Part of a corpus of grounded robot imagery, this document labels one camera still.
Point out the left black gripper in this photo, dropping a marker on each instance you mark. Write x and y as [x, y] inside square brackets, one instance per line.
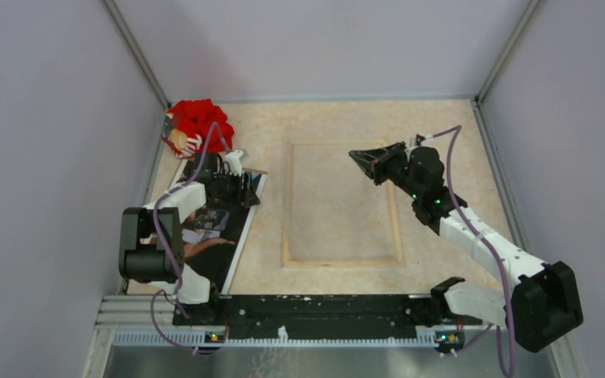
[242, 198]

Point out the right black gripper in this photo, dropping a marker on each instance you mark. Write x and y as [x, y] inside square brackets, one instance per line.
[374, 162]

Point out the large glossy photo print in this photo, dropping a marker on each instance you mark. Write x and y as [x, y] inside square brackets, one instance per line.
[214, 236]

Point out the wooden picture frame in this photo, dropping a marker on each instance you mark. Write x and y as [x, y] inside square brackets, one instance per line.
[334, 216]

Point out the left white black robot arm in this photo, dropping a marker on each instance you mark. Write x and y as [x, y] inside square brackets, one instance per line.
[152, 249]

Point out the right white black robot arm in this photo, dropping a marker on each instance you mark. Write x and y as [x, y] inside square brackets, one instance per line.
[511, 261]

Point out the red cloth toy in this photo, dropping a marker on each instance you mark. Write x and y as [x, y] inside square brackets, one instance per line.
[192, 125]

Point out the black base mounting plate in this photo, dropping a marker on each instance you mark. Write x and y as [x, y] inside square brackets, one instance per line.
[319, 317]

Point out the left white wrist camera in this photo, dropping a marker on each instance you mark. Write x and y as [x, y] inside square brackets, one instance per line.
[234, 162]

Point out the aluminium front rail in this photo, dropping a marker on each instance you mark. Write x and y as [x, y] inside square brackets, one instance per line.
[149, 320]

